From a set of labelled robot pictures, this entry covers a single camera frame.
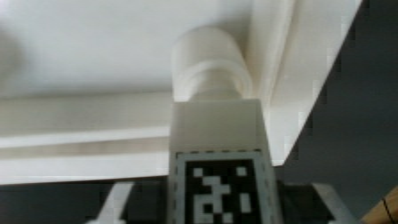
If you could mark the white leg with tag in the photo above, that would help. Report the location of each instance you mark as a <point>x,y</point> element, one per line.
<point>220,186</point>

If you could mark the white square tabletop part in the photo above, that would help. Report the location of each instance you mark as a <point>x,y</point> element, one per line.
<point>85,78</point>

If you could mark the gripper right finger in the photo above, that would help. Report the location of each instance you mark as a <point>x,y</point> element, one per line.
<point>334,204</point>

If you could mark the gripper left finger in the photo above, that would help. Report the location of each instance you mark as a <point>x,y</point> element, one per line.
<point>110,212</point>

